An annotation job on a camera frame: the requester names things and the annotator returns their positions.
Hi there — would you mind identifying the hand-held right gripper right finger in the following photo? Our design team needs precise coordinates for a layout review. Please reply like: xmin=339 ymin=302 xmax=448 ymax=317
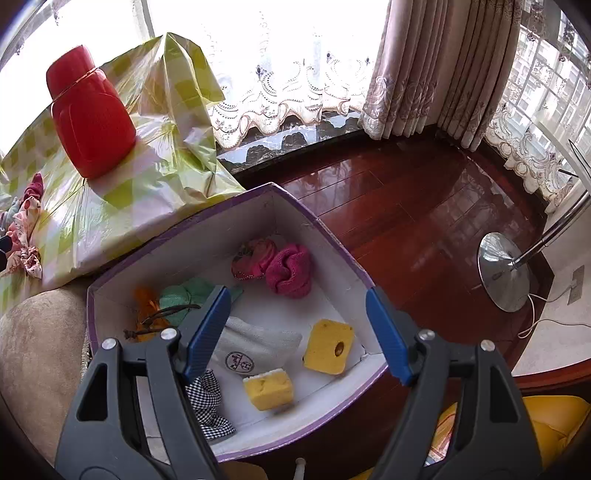
xmin=365 ymin=287 xmax=543 ymax=480

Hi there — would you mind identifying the pink printed pouch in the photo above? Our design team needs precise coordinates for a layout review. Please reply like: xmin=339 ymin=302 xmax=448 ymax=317
xmin=231 ymin=239 xmax=278 ymax=281

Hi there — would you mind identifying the black white houndstooth cloth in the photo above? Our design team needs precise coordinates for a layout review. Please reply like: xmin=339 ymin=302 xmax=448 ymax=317
xmin=185 ymin=369 xmax=237 ymax=444

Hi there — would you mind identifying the green towel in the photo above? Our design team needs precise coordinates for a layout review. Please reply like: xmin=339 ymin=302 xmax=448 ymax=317
xmin=158 ymin=277 xmax=243 ymax=319

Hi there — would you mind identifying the yellow sponge with hole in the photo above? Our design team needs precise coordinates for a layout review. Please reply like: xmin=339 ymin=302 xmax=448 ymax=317
xmin=303 ymin=318 xmax=355 ymax=376

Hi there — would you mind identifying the dark marble window sill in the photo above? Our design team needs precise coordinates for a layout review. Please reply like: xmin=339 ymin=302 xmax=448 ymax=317
xmin=217 ymin=108 xmax=437 ymax=178

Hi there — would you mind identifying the chrome floor lamp stand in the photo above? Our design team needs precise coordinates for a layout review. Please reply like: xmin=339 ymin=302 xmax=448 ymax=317
xmin=477 ymin=189 xmax=591 ymax=312

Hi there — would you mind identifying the orange organza bag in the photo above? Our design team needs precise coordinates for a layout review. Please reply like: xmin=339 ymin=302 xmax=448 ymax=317
xmin=133 ymin=287 xmax=163 ymax=343

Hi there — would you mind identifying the cream scalloped lace curtain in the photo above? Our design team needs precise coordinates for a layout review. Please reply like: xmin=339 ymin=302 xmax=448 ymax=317
xmin=485 ymin=9 xmax=591 ymax=206

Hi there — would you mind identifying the green checkered plastic tablecloth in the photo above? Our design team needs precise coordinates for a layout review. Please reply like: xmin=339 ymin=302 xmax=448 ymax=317
xmin=0 ymin=32 xmax=247 ymax=319

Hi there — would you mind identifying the yellow sponge block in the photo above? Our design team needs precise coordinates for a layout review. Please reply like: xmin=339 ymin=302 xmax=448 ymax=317
xmin=243 ymin=369 xmax=295 ymax=411

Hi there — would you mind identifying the floor outlet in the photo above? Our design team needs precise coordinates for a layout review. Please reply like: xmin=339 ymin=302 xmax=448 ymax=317
xmin=567 ymin=267 xmax=585 ymax=304

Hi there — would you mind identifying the red thermos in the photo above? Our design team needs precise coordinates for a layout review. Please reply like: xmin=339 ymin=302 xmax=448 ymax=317
xmin=45 ymin=45 xmax=138 ymax=181

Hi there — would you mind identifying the white floral cloth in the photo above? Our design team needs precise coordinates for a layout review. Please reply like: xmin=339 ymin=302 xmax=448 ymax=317
xmin=0 ymin=173 xmax=45 ymax=280

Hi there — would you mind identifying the magenta knitted cloth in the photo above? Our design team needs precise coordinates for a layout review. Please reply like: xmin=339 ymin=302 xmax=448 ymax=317
xmin=265 ymin=244 xmax=312 ymax=298

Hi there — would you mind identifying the beige embroidered curtain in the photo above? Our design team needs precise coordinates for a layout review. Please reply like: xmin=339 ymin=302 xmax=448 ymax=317
xmin=358 ymin=0 xmax=527 ymax=151

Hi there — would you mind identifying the yellow leather cushion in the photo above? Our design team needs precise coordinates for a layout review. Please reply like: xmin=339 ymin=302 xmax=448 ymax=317
xmin=429 ymin=394 xmax=591 ymax=480

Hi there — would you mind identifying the purple cardboard box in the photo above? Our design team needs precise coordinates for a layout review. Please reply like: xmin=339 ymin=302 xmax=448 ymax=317
xmin=87 ymin=182 xmax=389 ymax=462

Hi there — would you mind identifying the pale grey drawstring pouch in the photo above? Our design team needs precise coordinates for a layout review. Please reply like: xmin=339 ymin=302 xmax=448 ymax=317
xmin=124 ymin=304 xmax=303 ymax=384

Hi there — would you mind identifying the white embroidered lace curtain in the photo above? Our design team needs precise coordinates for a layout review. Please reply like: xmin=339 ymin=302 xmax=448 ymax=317
xmin=203 ymin=0 xmax=370 ymax=148

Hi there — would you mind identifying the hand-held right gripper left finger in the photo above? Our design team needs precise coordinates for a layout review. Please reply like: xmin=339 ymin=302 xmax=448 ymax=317
xmin=54 ymin=285 xmax=232 ymax=480

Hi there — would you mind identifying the beige upholstered stool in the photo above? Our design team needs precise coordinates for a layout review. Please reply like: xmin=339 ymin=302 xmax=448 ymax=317
xmin=0 ymin=277 xmax=100 ymax=480

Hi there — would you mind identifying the white power cable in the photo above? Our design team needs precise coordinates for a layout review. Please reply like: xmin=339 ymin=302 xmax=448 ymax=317
xmin=517 ymin=281 xmax=578 ymax=340

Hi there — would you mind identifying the tan sheet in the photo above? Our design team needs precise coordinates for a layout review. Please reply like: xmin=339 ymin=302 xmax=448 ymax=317
xmin=222 ymin=462 xmax=273 ymax=480

